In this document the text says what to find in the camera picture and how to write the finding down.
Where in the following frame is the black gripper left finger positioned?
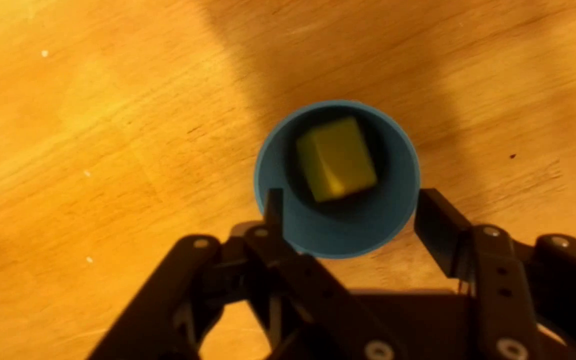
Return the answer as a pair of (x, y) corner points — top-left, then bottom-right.
(86, 186), (397, 360)

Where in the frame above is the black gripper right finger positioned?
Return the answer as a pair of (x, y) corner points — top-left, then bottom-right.
(411, 186), (576, 360)

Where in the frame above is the yellow block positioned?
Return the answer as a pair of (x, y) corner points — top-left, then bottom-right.
(292, 115), (379, 204)

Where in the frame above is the blue cup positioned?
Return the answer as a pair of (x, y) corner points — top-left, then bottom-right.
(252, 98), (423, 262)

